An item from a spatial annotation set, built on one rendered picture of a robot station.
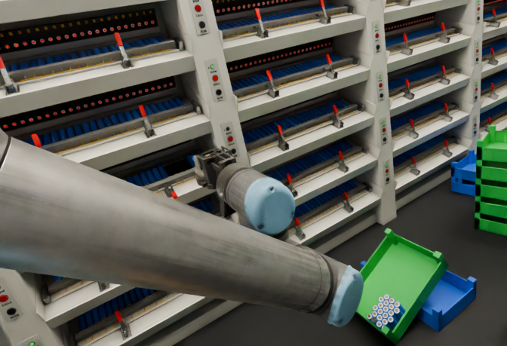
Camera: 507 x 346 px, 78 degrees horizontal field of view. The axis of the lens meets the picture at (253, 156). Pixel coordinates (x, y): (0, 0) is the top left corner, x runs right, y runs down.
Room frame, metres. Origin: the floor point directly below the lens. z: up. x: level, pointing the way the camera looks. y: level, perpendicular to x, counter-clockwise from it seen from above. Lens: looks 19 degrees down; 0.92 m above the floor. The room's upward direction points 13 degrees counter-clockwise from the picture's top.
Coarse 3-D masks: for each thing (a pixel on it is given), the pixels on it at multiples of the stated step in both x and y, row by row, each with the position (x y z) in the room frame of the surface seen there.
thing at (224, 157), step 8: (208, 152) 0.71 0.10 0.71; (216, 152) 0.70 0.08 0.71; (224, 152) 0.68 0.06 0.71; (200, 160) 0.70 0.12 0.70; (208, 160) 0.67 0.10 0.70; (216, 160) 0.67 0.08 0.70; (224, 160) 0.63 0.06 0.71; (232, 160) 0.63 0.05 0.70; (200, 168) 0.71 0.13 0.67; (208, 168) 0.67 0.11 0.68; (216, 168) 0.65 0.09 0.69; (208, 176) 0.67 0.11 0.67; (216, 176) 0.67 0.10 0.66; (208, 184) 0.68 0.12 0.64; (216, 184) 0.67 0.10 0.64
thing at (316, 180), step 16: (336, 144) 1.34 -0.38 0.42; (352, 144) 1.36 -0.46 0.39; (368, 144) 1.29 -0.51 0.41; (304, 160) 1.24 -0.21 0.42; (320, 160) 1.24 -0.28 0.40; (336, 160) 1.23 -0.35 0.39; (352, 160) 1.25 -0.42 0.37; (368, 160) 1.24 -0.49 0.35; (272, 176) 1.16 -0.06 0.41; (288, 176) 1.08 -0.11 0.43; (304, 176) 1.16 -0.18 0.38; (320, 176) 1.17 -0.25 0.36; (336, 176) 1.16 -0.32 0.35; (352, 176) 1.20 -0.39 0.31; (304, 192) 1.09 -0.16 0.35; (320, 192) 1.12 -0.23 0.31
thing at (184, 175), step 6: (192, 168) 0.97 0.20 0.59; (180, 174) 0.94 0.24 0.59; (186, 174) 0.95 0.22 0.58; (192, 174) 0.96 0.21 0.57; (162, 180) 0.92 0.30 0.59; (168, 180) 0.92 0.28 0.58; (174, 180) 0.93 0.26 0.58; (180, 180) 0.94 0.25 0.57; (144, 186) 0.90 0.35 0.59; (150, 186) 0.90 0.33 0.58; (156, 186) 0.90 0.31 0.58; (162, 186) 0.91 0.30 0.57
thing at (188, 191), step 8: (184, 144) 1.08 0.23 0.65; (192, 144) 1.09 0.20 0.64; (160, 152) 1.04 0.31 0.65; (168, 152) 1.05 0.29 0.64; (200, 152) 1.09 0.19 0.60; (136, 160) 1.01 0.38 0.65; (144, 160) 1.02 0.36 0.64; (112, 168) 0.97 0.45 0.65; (120, 168) 0.98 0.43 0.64; (184, 184) 0.93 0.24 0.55; (192, 184) 0.93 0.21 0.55; (160, 192) 0.90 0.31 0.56; (176, 192) 0.90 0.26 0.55; (184, 192) 0.90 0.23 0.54; (192, 192) 0.91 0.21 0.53; (200, 192) 0.92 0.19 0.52; (208, 192) 0.94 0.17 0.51; (176, 200) 0.88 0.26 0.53; (184, 200) 0.90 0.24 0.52; (192, 200) 0.91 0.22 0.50
